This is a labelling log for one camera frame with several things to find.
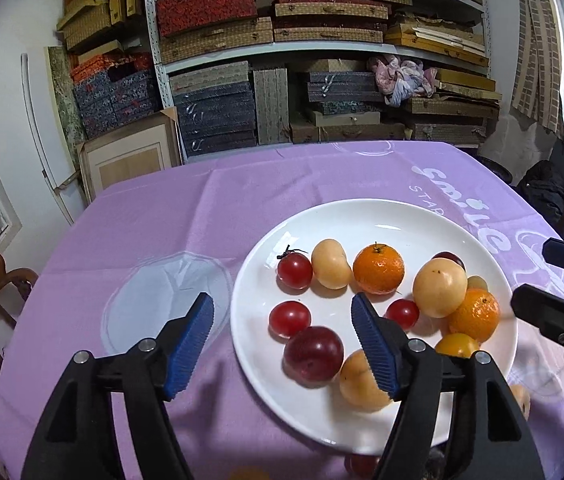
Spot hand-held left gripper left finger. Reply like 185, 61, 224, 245
21, 291, 215, 480

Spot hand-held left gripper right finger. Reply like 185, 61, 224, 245
350, 292, 545, 480

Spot pale tan round pear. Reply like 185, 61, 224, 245
339, 349, 394, 413

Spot dark red plum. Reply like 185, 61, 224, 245
283, 325, 345, 387

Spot yellow tomato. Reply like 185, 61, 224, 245
434, 332, 481, 359

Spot red cherry tomato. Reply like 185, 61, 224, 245
276, 245, 314, 291
384, 298, 420, 332
344, 452, 380, 478
268, 300, 312, 339

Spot pale yellow pear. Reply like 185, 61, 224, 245
412, 257, 468, 319

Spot white oval plate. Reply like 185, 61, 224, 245
230, 198, 519, 456

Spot black jacket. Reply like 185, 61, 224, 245
517, 160, 564, 231

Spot large striped pepino melon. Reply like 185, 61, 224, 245
509, 384, 533, 418

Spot mandarin orange with stem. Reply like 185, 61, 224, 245
352, 242, 406, 295

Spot small striped pepino melon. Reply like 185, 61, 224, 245
311, 239, 353, 290

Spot black stool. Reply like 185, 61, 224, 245
477, 156, 513, 183

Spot purple printed tablecloth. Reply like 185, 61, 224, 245
0, 140, 564, 480

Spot stack of worn brown boxes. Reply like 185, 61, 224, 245
404, 67, 503, 146

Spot framed picture in cardboard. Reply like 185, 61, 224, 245
76, 107, 183, 203

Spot checked beige curtain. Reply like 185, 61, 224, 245
509, 0, 564, 141

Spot stack of dark blue boxes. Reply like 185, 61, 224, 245
169, 60, 259, 157

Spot pink cloth bundle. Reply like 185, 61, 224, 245
367, 54, 438, 108

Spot stack of flat wooden boxes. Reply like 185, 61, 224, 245
383, 15, 490, 68

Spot upright grey boxes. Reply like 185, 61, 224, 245
253, 67, 290, 146

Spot white board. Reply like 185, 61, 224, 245
21, 52, 88, 226

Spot stack of dark grey boxes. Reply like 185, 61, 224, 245
289, 59, 408, 143

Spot pile of blue patterned boxes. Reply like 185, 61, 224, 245
69, 52, 163, 140

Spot green marble slab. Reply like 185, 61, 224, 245
44, 46, 88, 146

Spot white metal shelf rack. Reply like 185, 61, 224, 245
142, 0, 493, 161

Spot stack of woven brown boxes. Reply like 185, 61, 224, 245
272, 0, 413, 43

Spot pile of tan boxes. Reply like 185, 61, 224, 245
57, 0, 144, 53

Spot stack of red patterned boxes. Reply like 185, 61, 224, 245
154, 0, 280, 38

